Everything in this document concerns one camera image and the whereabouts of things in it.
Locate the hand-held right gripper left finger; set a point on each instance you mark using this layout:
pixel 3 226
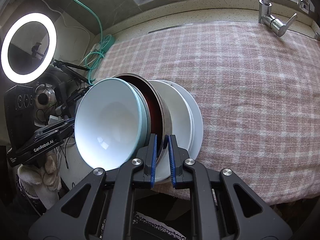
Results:
pixel 153 160

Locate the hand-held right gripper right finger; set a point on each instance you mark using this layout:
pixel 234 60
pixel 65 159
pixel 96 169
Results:
pixel 172 162

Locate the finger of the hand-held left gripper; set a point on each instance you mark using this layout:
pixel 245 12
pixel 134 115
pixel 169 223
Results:
pixel 67 125

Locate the large steel bowl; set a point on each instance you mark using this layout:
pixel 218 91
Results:
pixel 166 120

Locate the light blue bowl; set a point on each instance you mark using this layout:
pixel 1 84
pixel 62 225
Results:
pixel 110 125

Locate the white oval plate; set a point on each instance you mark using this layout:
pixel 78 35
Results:
pixel 178 115

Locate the large floral plate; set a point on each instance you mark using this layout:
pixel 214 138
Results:
pixel 197 120

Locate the person's left forearm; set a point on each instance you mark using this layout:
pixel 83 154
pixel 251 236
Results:
pixel 27 202

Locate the person's left hand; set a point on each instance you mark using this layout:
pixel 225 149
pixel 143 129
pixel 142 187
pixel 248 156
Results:
pixel 50 170

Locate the black device on tripod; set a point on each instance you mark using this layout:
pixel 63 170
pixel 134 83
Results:
pixel 72 100

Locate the steel kettle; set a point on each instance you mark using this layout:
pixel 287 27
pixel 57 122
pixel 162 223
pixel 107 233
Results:
pixel 45 97

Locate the black power station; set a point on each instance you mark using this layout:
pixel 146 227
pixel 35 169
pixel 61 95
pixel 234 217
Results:
pixel 18 110

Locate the black tripod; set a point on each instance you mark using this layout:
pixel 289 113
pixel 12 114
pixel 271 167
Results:
pixel 70 67

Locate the person's dark clothing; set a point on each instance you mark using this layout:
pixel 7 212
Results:
pixel 155 227

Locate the pink plaid cloth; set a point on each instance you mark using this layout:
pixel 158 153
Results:
pixel 237 105

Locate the teal power strip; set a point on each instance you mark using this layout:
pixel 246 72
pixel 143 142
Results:
pixel 107 42

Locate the chrome kitchen faucet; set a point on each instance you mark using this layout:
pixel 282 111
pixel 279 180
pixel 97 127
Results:
pixel 267 10

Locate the steel soap dispenser pump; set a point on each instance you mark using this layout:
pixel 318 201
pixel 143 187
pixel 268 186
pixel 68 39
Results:
pixel 317 35

